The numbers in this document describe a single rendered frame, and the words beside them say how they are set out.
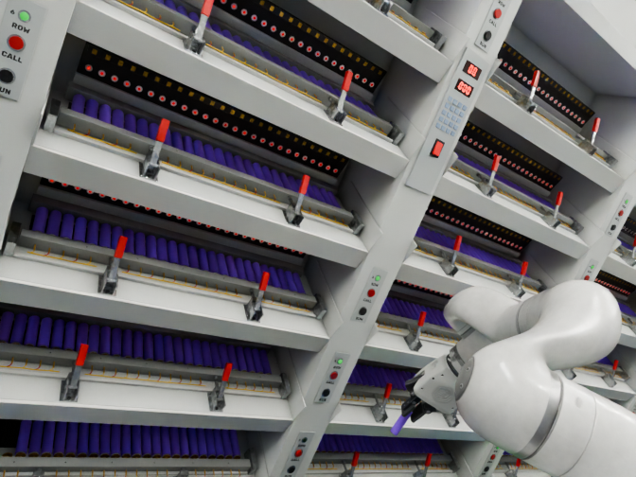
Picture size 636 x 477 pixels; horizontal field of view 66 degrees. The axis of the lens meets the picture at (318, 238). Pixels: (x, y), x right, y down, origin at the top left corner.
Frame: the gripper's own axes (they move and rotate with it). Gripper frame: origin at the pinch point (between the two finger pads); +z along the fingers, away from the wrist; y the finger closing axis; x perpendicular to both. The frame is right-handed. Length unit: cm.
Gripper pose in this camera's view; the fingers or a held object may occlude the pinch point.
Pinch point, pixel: (413, 409)
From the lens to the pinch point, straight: 115.6
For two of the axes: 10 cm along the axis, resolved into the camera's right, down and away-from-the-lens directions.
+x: 1.1, -4.4, 8.9
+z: -5.7, 7.1, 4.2
